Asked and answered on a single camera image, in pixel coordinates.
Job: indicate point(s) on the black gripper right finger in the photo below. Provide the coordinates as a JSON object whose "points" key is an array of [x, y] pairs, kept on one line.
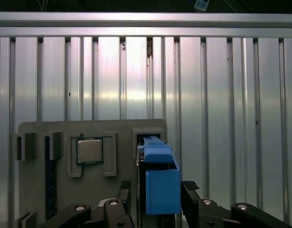
{"points": [[207, 213]]}

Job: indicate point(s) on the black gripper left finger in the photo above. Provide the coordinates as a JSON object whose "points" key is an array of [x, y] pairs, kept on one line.
{"points": [[112, 213]]}

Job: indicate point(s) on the hard disk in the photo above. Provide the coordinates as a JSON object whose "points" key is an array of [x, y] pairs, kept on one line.
{"points": [[162, 190]]}

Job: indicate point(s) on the gray parts rack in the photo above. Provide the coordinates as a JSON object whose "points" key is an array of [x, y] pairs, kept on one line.
{"points": [[89, 187]]}

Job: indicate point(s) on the silver CPU chip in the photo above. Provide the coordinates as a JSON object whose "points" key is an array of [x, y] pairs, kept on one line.
{"points": [[89, 152]]}

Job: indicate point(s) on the blue white label tag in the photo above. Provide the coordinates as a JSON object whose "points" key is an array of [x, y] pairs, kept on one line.
{"points": [[201, 4]]}

